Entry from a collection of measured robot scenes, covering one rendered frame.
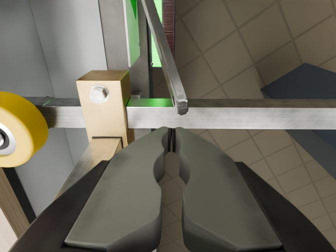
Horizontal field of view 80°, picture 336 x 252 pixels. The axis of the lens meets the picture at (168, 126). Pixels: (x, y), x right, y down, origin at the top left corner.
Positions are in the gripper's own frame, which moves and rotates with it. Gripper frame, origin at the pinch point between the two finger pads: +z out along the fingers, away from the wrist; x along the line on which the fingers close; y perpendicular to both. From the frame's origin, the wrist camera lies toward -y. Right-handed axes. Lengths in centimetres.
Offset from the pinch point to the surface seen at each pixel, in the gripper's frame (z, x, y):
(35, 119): 8.4, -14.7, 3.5
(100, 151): 7.5, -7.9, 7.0
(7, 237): 7.2, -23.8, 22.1
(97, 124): 10.5, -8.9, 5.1
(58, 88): 35.1, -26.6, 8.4
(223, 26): 97, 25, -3
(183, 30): 97, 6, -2
